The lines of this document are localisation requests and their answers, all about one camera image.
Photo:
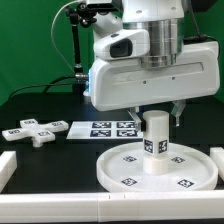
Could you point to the white left fence block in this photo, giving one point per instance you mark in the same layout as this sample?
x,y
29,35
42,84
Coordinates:
x,y
8,165

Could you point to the white fence block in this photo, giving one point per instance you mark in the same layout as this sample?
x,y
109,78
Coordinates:
x,y
217,157
8,165

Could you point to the white front fence bar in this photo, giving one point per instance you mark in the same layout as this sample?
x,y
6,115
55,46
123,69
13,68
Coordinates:
x,y
106,207

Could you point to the white marker sheet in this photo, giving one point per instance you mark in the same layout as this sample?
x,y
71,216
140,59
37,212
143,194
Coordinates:
x,y
89,130

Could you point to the white round table top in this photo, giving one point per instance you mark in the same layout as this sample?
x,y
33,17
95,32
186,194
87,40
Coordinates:
x,y
126,168

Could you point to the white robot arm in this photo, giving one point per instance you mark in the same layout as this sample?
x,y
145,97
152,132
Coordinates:
x,y
140,57

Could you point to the white right fence block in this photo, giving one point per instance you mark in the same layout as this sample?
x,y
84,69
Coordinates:
x,y
217,157

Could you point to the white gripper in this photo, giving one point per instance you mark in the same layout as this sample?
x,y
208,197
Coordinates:
x,y
126,84

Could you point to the white cross-shaped table base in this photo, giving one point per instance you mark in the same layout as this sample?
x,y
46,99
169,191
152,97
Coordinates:
x,y
39,133

